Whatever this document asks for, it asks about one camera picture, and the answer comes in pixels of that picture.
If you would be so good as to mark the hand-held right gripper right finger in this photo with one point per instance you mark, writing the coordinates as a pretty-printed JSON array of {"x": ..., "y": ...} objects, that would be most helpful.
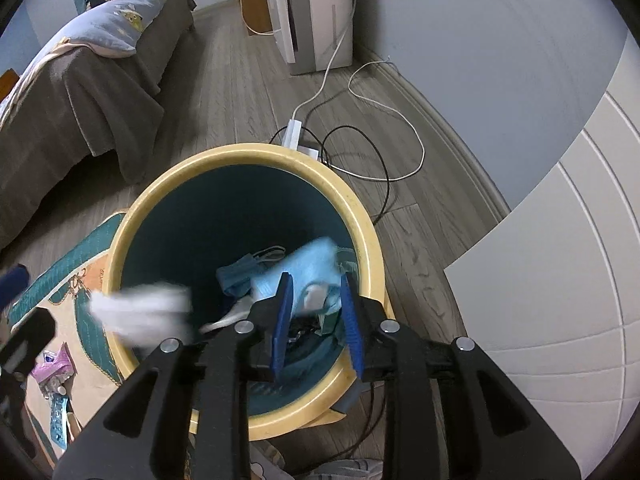
[{"x": 352, "y": 325}]

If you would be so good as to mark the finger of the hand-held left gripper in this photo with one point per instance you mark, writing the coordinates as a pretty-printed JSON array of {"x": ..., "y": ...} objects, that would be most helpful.
[
  {"x": 12, "y": 284},
  {"x": 30, "y": 337}
]

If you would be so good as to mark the teal packet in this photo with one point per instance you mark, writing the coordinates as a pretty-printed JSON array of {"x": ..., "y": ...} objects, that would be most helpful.
[{"x": 58, "y": 417}]

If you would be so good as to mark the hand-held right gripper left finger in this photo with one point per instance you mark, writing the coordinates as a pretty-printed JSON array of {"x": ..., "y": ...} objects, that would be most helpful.
[{"x": 282, "y": 320}]

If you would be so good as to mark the teal orange patterned mat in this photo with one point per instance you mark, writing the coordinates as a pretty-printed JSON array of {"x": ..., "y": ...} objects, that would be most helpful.
[{"x": 90, "y": 240}]

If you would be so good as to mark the blue face mask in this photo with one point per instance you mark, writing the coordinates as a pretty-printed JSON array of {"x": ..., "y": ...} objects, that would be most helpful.
[
  {"x": 235, "y": 277},
  {"x": 305, "y": 265}
]

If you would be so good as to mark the purple packet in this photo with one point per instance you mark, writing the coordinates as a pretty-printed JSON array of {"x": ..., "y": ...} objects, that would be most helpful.
[{"x": 52, "y": 365}]

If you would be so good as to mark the teal bin with yellow rim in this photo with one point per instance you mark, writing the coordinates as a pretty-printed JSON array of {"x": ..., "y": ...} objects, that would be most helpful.
[{"x": 200, "y": 210}]

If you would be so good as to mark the grey printed cloth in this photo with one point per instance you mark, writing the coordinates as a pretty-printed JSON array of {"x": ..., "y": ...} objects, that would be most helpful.
[{"x": 320, "y": 467}]

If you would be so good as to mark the large white tissue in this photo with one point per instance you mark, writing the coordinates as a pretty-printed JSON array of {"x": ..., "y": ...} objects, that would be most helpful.
[{"x": 140, "y": 310}]

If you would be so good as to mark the white panelled wardrobe door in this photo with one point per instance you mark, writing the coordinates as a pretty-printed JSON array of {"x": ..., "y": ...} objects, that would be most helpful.
[{"x": 550, "y": 285}]

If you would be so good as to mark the white air purifier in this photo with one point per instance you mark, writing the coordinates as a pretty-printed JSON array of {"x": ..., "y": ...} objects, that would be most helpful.
[{"x": 320, "y": 10}]

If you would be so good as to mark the blue printed quilt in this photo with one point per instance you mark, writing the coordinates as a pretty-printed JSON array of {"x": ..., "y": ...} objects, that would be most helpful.
[{"x": 115, "y": 20}]

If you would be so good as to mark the bed with grey blanket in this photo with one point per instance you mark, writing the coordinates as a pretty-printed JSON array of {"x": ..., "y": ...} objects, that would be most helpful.
[{"x": 75, "y": 110}]

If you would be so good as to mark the white power strip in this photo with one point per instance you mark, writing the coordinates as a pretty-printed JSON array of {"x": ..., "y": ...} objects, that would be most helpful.
[{"x": 292, "y": 132}]

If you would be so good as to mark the wooden bed frame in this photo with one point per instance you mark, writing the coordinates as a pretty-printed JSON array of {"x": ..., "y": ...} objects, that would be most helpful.
[{"x": 6, "y": 85}]

